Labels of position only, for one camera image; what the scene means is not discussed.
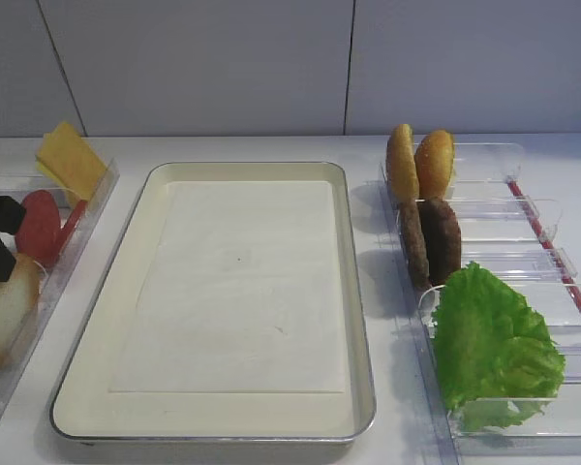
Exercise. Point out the green lettuce leaf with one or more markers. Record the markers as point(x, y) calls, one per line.
point(496, 362)

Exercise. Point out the clear acrylic right rack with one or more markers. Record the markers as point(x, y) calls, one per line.
point(512, 235)

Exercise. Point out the right dark meat patty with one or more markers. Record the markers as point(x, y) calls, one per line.
point(442, 238)

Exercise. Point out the clear acrylic left rack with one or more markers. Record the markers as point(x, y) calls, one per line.
point(53, 279)

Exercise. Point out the red tomato slice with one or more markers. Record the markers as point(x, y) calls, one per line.
point(68, 228)
point(40, 227)

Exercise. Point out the left brown meat patty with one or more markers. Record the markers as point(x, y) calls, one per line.
point(414, 242)

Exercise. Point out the rear yellow cheese slice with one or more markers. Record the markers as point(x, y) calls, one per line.
point(71, 196)

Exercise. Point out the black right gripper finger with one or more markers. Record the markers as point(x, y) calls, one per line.
point(12, 214)

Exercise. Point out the bun half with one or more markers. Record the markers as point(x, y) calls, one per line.
point(434, 160)
point(400, 165)

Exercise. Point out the white paper tray liner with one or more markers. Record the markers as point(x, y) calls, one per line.
point(243, 294)

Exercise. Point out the clear acrylic rack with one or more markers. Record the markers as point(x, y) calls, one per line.
point(512, 235)
point(53, 279)

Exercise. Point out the front orange cheese slice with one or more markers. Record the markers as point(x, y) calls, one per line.
point(71, 158)

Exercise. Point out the left red tomato slice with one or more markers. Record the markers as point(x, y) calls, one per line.
point(40, 227)

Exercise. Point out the right top bun half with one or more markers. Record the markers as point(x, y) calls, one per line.
point(434, 160)

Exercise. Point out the left top bun half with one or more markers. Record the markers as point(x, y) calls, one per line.
point(400, 165)

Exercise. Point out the right red tomato slice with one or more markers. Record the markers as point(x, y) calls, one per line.
point(68, 228)

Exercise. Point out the bun slice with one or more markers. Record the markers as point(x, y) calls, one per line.
point(18, 298)

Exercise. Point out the cream rectangular metal tray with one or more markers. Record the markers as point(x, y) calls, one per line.
point(87, 408)

